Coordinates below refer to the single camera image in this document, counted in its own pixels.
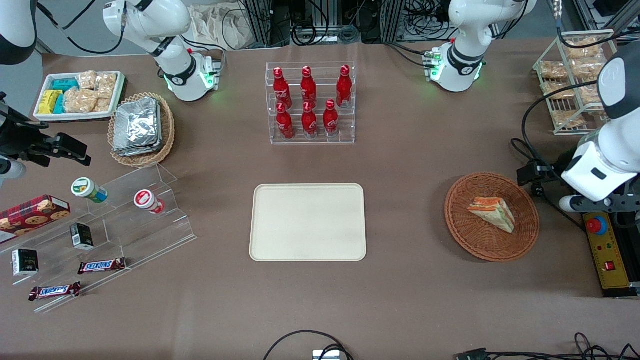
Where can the silver foil pack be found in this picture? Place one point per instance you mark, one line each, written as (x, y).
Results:
(140, 152)
(135, 125)

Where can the clear bag of crackers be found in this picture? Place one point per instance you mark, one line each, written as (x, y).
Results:
(103, 104)
(106, 82)
(79, 101)
(87, 79)

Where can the brown wicker basket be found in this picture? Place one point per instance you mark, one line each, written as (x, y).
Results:
(480, 240)

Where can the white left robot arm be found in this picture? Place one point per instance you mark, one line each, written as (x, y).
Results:
(465, 55)

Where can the clear acrylic stepped display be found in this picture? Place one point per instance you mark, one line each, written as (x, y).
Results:
(135, 240)

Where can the yellow emergency stop panel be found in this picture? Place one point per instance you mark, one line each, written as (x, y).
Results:
(607, 255)

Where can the red tartan cookie box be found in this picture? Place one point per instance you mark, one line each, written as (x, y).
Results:
(30, 216)

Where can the red cola bottle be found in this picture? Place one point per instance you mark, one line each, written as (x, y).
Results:
(330, 119)
(281, 89)
(344, 86)
(308, 87)
(285, 122)
(309, 121)

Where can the bagged fried snack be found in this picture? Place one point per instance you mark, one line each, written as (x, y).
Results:
(586, 68)
(590, 94)
(552, 70)
(582, 48)
(567, 118)
(555, 90)

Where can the clear acrylic bottle rack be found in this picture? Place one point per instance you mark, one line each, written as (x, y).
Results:
(320, 137)

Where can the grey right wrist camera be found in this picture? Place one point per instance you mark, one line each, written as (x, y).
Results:
(10, 170)

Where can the green lidded cup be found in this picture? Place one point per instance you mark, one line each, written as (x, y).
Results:
(87, 189)

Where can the brown Snickers bar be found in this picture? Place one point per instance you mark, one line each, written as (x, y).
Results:
(101, 265)
(54, 291)

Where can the yellow snack packet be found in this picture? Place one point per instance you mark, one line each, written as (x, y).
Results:
(51, 96)
(46, 106)

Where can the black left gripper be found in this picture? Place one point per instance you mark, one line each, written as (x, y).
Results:
(559, 168)

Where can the small black carton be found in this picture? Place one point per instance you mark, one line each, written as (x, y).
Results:
(25, 262)
(81, 236)

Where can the white rectangular snack tray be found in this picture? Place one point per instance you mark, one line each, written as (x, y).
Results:
(75, 116)

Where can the aluminium frame post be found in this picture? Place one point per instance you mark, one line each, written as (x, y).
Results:
(260, 22)
(392, 20)

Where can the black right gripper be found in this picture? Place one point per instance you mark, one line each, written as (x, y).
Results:
(20, 140)

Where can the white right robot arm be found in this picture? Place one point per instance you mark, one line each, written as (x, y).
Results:
(170, 60)

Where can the red lidded cup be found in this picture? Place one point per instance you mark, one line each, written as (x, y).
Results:
(146, 200)

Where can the triangular sandwich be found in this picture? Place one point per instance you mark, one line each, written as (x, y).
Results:
(492, 214)

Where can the cream plastic tray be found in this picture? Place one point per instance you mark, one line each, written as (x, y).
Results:
(307, 222)

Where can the light oval wicker basket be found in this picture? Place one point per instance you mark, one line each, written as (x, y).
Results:
(167, 135)

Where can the small grey device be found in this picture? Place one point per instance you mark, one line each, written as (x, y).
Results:
(326, 355)

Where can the teal snack packet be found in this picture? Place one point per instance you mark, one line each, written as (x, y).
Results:
(65, 84)
(59, 104)

